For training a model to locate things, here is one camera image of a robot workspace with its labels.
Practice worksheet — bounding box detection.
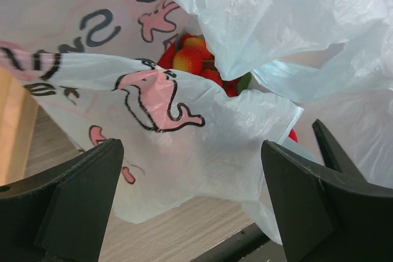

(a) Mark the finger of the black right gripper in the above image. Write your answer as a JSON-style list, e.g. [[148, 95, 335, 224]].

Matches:
[[312, 119, 366, 181]]

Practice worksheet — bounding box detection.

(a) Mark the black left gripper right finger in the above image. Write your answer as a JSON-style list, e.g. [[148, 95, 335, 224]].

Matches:
[[261, 141, 392, 261]]

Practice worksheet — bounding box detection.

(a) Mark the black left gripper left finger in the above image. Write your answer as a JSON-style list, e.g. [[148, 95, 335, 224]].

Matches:
[[1, 139, 124, 261]]

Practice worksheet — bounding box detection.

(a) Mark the light blue cartoon plastic bag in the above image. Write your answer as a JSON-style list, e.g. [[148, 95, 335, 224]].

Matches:
[[1, 0, 392, 242]]

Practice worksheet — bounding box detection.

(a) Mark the red yellow cherry bunch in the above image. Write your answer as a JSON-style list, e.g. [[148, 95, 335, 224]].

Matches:
[[158, 33, 251, 97]]

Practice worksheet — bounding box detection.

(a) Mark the red apple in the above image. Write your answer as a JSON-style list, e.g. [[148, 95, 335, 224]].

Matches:
[[288, 129, 298, 142]]

